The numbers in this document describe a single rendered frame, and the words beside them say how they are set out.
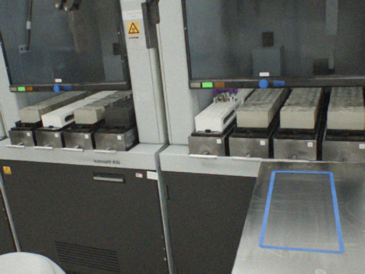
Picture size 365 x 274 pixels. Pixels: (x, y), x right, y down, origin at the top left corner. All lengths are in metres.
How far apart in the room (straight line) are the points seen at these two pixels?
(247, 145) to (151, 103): 0.42
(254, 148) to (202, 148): 0.19
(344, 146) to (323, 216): 0.50
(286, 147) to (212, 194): 0.33
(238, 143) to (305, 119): 0.24
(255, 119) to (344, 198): 0.57
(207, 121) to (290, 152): 0.31
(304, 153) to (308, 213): 0.50
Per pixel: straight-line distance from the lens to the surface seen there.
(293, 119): 1.38
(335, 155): 1.33
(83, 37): 0.72
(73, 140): 1.68
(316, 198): 0.92
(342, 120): 1.37
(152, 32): 0.65
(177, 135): 1.53
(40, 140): 1.80
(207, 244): 1.60
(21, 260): 0.54
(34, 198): 1.97
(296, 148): 1.33
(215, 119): 1.40
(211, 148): 1.40
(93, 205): 1.76
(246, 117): 1.41
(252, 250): 0.75
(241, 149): 1.37
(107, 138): 1.58
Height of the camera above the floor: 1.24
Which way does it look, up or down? 17 degrees down
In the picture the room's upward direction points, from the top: 6 degrees counter-clockwise
